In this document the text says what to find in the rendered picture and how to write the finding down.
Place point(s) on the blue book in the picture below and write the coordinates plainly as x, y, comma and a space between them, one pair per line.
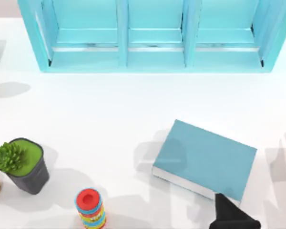
205, 155

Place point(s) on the stack of coloured rings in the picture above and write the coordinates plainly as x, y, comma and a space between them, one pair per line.
91, 210

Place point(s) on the light blue rack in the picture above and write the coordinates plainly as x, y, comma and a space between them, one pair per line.
155, 59

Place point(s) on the dark grey plant pot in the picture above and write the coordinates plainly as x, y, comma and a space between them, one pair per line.
32, 177

